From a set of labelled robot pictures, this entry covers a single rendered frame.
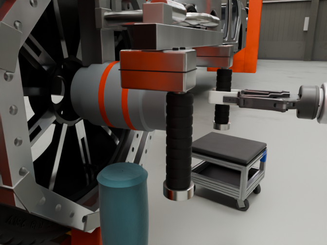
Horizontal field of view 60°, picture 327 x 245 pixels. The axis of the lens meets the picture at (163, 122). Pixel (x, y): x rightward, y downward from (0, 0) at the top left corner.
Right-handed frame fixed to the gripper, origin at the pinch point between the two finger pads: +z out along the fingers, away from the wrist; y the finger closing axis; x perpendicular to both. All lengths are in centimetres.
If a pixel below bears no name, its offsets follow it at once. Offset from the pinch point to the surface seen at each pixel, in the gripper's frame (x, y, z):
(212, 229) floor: -83, 60, 12
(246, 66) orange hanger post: -22, 344, 27
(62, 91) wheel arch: -7, 22, 69
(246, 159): -49, 80, -1
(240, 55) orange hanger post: -7, 346, 36
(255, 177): -67, 97, -6
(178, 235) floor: -83, 49, 27
